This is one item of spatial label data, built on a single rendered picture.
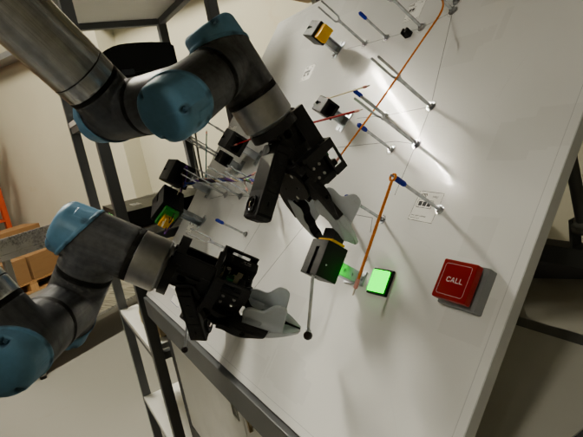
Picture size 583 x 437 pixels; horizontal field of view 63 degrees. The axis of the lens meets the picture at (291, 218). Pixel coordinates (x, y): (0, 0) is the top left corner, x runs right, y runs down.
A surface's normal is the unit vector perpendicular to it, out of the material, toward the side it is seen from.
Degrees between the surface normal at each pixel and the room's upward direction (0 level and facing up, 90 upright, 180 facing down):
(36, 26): 106
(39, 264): 90
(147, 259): 73
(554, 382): 0
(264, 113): 99
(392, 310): 49
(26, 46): 128
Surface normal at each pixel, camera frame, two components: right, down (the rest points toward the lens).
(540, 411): -0.18, -0.96
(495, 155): -0.76, -0.43
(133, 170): 0.84, -0.04
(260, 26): -0.51, 0.27
